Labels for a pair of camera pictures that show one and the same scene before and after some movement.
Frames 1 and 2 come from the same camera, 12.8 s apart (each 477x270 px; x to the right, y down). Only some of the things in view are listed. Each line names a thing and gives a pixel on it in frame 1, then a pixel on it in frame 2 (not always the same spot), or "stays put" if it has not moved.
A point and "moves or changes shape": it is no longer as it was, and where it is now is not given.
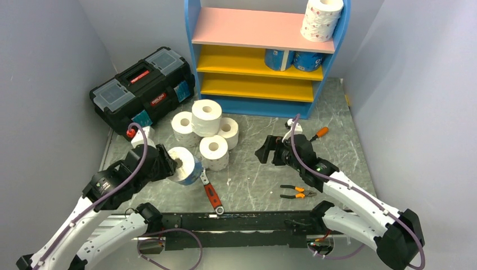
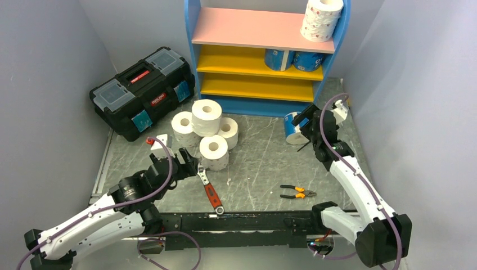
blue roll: (307, 61) stays put
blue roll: (274, 58) stays put
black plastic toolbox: (142, 90) stays put
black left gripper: (168, 165) to (187, 169)
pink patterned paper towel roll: (320, 19) stays put
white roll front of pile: (214, 150) stays put
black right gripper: (272, 143) to (307, 113)
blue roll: (189, 169) moves or changes shape
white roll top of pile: (206, 114) stays put
